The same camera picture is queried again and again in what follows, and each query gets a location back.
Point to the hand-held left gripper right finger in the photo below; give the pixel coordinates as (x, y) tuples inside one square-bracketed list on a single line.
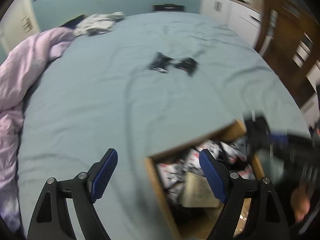
[(212, 177)]

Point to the person's right hand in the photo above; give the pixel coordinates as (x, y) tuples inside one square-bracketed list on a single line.
[(301, 202)]

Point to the heap of deer-print packets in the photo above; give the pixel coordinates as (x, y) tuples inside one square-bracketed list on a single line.
[(172, 175)]

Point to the brown cardboard box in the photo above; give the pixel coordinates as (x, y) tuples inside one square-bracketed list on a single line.
[(152, 175)]

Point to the beige sachet sheet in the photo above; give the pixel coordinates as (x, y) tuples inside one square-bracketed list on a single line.
[(197, 188)]

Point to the person's right forearm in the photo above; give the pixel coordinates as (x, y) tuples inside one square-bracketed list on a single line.
[(311, 226)]

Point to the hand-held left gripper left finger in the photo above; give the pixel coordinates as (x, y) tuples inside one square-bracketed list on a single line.
[(103, 177)]

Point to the pink duvet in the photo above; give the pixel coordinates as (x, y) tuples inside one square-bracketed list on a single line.
[(22, 80)]

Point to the white low cabinet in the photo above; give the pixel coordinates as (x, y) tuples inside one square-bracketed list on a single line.
[(225, 12)]

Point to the grey-green crumpled clothing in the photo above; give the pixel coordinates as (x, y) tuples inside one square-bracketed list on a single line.
[(100, 23)]

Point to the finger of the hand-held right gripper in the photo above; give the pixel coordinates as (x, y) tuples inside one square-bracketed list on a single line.
[(278, 139), (257, 132)]

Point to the black foil snack packet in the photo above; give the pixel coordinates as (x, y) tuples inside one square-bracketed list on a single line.
[(160, 62), (187, 66)]

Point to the brown wooden chair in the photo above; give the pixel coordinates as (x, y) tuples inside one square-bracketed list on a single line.
[(282, 37)]

